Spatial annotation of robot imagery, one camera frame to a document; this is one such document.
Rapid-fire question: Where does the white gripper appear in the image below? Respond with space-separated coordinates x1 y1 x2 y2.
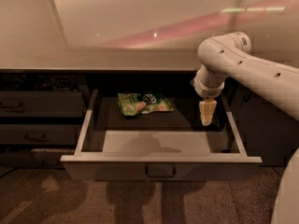
191 65 227 126

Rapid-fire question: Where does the grey drawer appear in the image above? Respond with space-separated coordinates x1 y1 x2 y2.
0 148 74 168
0 91 86 118
0 124 81 145
61 91 262 181

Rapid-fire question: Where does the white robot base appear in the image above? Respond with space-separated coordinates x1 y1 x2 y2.
271 149 299 224

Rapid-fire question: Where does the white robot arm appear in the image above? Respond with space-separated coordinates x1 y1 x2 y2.
193 32 299 126

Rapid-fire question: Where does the green snack bag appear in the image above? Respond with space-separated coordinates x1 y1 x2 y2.
118 92 174 117

